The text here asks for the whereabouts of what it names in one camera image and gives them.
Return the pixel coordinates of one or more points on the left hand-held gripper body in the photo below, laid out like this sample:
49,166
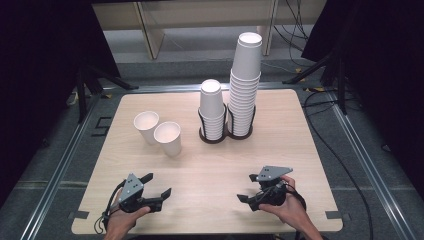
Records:
130,191

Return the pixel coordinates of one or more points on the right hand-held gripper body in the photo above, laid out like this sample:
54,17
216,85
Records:
273,195

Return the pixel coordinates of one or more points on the single white paper cup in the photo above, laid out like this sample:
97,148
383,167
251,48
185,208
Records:
145,126
170,141

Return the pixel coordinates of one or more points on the black double cup holder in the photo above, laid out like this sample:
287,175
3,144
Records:
213,140

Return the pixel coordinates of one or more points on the short stack of paper cups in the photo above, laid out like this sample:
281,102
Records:
211,100

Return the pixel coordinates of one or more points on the tall stack of paper cups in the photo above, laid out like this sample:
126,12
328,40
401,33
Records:
246,63

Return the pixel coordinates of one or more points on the person's right hand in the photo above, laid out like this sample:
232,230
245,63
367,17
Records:
293,210

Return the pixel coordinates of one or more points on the person's left hand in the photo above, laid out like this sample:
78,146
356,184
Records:
120,225

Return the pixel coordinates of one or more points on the black metal stand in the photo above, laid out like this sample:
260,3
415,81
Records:
340,86
81,96

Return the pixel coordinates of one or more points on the dark curtain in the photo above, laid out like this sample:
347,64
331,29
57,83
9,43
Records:
40,83
383,66

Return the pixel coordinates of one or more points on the beige wooden shelf unit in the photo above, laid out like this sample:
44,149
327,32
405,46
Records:
150,30

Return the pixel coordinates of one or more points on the aluminium floor rail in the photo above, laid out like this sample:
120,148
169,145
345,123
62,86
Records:
166,88
58,173
370,173

